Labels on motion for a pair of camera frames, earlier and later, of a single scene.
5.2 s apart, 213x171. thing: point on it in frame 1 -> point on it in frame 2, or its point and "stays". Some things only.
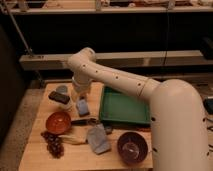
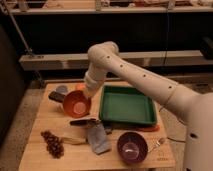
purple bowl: (132, 148) stays
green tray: (117, 106) stays
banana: (75, 140) stays
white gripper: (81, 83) -> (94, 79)
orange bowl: (58, 122) -> (77, 104)
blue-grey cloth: (98, 140) stays
